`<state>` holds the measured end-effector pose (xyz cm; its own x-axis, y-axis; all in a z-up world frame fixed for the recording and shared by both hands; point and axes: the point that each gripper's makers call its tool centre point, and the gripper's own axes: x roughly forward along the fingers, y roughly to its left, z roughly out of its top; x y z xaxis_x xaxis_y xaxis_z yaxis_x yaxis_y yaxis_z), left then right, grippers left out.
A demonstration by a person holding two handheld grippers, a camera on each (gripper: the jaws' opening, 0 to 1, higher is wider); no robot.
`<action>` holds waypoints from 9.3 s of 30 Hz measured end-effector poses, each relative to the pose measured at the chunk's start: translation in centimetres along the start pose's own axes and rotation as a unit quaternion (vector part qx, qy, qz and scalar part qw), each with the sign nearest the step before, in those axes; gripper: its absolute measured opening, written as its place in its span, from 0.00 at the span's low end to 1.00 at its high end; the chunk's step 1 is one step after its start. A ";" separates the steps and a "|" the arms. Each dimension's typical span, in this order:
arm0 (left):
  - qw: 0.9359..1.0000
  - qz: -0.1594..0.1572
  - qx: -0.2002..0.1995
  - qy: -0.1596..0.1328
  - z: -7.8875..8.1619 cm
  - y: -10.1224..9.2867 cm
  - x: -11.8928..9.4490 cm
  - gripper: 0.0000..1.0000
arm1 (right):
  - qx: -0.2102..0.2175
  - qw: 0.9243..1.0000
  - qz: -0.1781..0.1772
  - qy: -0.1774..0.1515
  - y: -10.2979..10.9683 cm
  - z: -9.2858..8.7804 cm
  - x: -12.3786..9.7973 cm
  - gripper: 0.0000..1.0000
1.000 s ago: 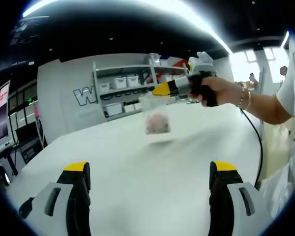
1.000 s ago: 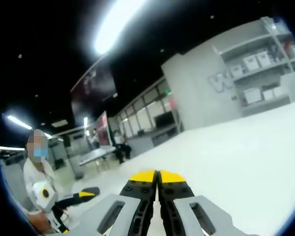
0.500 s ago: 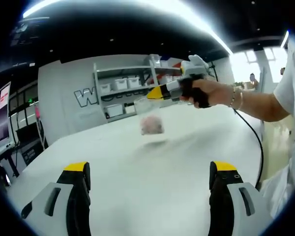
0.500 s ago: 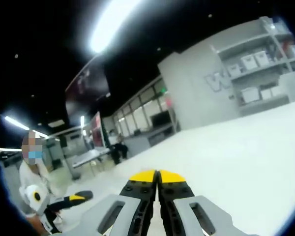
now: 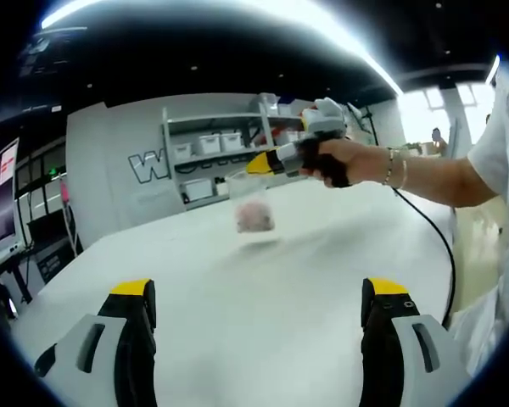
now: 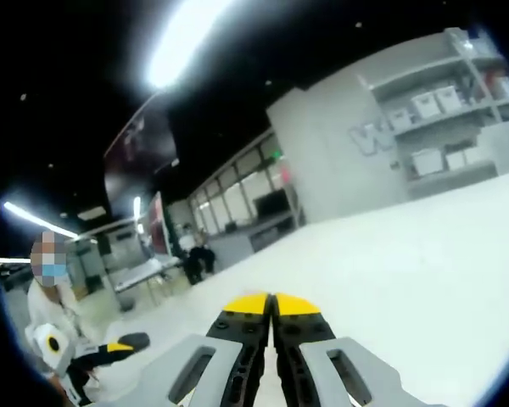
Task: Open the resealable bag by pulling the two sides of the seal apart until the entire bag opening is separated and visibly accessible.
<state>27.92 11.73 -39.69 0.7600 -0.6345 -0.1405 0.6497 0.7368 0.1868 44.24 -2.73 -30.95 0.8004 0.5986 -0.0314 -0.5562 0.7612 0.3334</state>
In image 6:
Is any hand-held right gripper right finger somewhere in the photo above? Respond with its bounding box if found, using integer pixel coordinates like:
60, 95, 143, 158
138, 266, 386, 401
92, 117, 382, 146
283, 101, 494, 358
271, 292, 446, 407

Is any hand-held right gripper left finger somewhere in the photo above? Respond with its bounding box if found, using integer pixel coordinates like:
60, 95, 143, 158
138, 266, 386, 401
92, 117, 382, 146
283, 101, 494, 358
142, 292, 275, 407

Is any person in white coat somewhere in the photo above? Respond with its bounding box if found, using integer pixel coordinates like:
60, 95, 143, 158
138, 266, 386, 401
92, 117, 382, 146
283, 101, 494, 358
25, 279, 90, 382

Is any background work table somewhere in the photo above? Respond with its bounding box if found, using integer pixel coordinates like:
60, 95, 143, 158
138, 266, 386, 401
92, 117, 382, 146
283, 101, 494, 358
113, 257, 183, 313

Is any grey low counter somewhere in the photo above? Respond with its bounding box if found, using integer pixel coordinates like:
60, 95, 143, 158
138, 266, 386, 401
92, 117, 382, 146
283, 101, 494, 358
207, 211, 309, 266

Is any red standing banner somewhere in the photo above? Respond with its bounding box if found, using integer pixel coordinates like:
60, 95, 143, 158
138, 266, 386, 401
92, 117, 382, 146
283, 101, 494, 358
147, 191, 171, 258

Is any black monitor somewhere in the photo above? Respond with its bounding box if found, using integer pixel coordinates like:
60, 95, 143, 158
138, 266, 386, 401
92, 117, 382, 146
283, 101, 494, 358
254, 189, 290, 218

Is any dark hanging ceiling screen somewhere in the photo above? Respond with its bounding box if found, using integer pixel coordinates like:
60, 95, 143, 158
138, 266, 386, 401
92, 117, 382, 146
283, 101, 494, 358
103, 113, 180, 213

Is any grey storage shelf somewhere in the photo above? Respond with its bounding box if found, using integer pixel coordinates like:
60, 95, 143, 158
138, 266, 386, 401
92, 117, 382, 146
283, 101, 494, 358
358, 27, 509, 190

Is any row of white storage boxes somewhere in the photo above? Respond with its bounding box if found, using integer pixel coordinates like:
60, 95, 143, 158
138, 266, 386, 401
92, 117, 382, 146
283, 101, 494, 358
385, 75, 509, 175

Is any grey flat board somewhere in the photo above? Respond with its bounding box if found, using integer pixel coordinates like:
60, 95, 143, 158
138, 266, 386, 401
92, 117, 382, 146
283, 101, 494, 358
478, 121, 509, 175

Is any long ceiling strip light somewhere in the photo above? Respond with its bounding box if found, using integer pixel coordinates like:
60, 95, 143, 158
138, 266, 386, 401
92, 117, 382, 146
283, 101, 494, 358
146, 0, 243, 90

